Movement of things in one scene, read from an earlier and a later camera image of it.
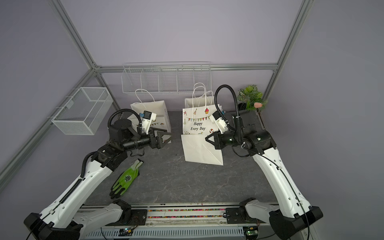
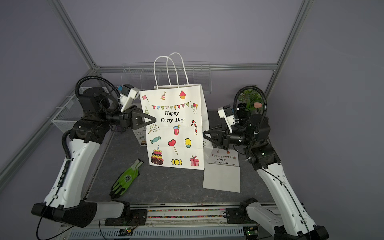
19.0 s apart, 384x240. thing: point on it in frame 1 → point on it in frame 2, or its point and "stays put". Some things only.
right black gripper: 217,142 stays put
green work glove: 125,181 stays put
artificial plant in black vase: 251,99 stays put
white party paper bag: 197,127 → 222,171
